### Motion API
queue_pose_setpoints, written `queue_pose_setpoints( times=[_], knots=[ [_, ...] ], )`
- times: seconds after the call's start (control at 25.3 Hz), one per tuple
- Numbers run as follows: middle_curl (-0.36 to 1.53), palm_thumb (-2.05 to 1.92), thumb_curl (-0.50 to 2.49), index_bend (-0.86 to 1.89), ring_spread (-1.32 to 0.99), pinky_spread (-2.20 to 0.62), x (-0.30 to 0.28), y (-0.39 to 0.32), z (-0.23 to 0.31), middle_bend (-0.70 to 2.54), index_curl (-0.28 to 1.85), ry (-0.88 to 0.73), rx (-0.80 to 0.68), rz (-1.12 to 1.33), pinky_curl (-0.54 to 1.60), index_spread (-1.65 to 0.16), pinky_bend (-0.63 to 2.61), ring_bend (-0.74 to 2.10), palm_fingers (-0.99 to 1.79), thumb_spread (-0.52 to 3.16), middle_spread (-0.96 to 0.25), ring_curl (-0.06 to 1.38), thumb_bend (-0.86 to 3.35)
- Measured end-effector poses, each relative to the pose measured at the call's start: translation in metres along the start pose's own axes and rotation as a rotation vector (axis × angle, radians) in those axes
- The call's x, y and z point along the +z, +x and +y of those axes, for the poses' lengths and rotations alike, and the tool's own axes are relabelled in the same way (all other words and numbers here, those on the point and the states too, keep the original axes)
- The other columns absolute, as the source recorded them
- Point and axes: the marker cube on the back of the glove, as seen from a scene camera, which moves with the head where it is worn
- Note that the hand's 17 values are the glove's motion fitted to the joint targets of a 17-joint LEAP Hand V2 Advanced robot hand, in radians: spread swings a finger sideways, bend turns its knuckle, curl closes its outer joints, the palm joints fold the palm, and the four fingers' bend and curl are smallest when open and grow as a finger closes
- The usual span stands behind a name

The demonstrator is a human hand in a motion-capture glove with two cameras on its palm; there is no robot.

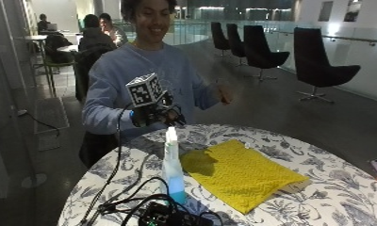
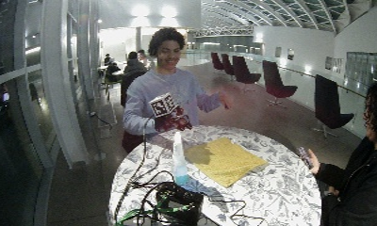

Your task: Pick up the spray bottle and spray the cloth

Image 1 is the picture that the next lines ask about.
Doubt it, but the white marker cube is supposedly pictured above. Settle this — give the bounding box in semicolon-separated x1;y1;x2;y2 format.
124;72;166;108

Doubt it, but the clear spray bottle blue liquid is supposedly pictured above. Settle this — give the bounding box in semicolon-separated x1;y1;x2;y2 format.
160;126;189;205

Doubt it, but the the person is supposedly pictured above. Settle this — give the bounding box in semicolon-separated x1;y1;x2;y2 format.
81;0;233;169

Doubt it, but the yellow knitted cloth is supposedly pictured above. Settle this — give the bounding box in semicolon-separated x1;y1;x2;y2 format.
178;138;311;216

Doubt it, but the black jacket on chair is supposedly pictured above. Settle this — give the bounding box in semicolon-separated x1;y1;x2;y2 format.
73;43;116;104

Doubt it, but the black swivel chair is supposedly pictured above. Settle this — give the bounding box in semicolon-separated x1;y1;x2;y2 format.
293;26;363;105
225;23;249;67
242;24;291;83
210;21;233;58

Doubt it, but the grey floor mat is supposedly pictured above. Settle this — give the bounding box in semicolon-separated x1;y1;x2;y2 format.
32;96;72;136

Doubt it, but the black electronic device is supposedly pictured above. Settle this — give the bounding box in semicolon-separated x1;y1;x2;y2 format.
137;202;215;226

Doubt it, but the green chair with dark bag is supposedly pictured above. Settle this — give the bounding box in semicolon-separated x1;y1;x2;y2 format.
42;32;77;98

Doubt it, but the round metal floor base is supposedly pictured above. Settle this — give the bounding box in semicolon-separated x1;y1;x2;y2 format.
20;172;48;189

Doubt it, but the white round table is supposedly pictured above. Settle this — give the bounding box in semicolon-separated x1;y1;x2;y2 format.
21;34;50;88

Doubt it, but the floral blue white tablecloth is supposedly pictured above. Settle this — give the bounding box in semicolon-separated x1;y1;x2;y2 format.
56;123;377;226

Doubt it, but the black glove cable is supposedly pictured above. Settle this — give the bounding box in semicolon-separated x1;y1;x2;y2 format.
76;103;134;226

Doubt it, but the black looped cable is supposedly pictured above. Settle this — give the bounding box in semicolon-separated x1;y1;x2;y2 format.
97;176;223;226

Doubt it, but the black floor cable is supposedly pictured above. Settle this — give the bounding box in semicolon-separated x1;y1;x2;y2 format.
16;108;62;137

